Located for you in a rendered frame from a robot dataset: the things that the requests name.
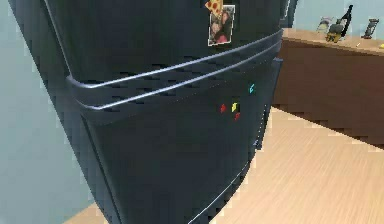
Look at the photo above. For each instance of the yellow fridge magnet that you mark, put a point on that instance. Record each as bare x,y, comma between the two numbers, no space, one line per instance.
234,107

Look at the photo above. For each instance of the pale grey object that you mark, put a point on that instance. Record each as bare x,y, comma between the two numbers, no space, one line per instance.
324,24

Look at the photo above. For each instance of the yellow black object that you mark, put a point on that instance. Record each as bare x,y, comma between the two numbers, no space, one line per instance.
334,33

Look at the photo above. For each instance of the brown wooden counter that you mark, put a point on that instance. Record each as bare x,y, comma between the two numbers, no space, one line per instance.
330,90

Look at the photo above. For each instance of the black fridge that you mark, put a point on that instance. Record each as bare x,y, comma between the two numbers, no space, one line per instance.
160,150

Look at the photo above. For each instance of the black bottle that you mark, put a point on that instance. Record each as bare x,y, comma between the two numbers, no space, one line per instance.
346,20

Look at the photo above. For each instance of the cyan fridge magnet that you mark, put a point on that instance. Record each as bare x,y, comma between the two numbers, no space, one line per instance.
251,88

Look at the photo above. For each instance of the photo fridge magnet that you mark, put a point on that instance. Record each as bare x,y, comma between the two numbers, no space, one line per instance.
221,25

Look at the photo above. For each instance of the dark grey pepper mill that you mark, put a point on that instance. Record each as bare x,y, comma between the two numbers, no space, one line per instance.
371,28

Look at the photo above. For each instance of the red fridge magnet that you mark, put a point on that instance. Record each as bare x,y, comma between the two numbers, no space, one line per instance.
237,116
223,108

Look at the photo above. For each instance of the pizza slice fridge magnet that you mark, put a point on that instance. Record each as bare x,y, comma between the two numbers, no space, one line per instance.
215,6

